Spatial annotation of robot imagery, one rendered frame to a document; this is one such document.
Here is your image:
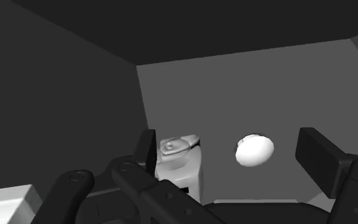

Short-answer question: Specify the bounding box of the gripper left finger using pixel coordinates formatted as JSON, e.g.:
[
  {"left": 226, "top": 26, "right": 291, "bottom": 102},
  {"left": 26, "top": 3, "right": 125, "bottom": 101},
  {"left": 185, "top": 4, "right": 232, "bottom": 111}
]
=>
[{"left": 30, "top": 129, "right": 226, "bottom": 224}]

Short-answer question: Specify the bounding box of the white round wall lamp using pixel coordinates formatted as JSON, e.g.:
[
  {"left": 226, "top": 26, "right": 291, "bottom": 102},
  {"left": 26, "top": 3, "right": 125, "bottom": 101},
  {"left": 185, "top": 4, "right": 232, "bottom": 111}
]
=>
[{"left": 235, "top": 134, "right": 275, "bottom": 167}]

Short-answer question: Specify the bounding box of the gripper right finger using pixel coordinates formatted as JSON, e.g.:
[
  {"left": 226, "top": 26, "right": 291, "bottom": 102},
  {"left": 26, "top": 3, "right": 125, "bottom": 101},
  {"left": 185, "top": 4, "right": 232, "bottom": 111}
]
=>
[{"left": 295, "top": 127, "right": 358, "bottom": 224}]

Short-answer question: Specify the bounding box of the white bathtub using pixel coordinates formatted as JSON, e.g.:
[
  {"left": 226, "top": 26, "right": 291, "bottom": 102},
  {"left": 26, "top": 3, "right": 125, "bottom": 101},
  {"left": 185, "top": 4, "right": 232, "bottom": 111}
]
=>
[{"left": 0, "top": 184, "right": 44, "bottom": 224}]

